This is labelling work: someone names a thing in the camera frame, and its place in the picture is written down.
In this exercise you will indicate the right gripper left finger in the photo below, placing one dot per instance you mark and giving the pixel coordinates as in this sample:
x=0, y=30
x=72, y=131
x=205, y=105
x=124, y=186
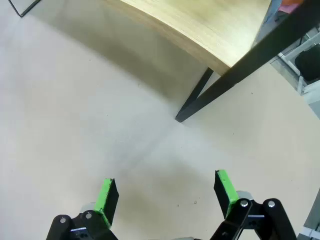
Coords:
x=105, y=200

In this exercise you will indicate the black bag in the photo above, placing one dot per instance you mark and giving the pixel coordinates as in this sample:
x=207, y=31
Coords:
x=308, y=65

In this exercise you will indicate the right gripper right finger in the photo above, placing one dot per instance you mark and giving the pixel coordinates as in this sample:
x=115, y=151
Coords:
x=226, y=190

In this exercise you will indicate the wooden shelf with black frame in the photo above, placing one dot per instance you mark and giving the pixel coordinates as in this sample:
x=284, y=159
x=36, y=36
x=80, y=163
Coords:
x=200, y=30

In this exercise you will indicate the white frame table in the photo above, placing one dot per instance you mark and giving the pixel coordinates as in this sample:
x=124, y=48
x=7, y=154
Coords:
x=287, y=56

